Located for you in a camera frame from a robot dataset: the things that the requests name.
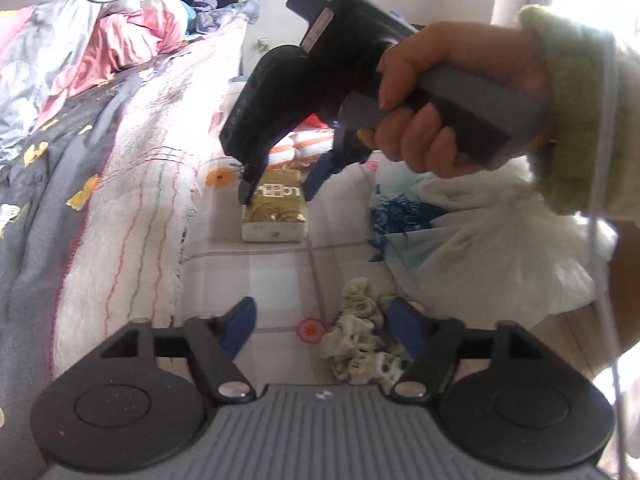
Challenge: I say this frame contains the pink grey quilt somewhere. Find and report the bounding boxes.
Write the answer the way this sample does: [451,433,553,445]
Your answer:
[0,0,187,162]

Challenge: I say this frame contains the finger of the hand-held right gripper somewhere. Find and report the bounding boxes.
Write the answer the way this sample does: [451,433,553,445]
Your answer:
[304,127,375,202]
[219,44,307,207]

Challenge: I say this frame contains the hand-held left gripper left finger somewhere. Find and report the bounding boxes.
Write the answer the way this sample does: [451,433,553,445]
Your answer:
[97,296,257,405]

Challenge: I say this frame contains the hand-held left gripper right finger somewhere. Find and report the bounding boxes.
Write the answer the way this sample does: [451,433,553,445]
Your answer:
[387,297,548,405]

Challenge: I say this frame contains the small gold box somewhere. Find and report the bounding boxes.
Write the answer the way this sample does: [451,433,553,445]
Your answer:
[241,168,307,244]

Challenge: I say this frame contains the translucent plastic bag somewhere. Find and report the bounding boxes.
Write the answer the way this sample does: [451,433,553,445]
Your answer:
[369,159,622,328]

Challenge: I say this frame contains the blue purple cloth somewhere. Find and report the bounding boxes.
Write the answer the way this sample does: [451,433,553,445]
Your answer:
[184,0,262,37]

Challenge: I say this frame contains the orange striped socks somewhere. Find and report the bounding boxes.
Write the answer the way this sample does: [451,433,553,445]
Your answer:
[269,128,337,172]

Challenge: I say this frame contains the grey printed blanket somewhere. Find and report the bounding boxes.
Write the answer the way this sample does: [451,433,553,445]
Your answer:
[0,54,202,461]

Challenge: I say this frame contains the person's right hand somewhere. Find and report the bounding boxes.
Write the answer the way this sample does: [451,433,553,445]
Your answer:
[372,21,552,181]

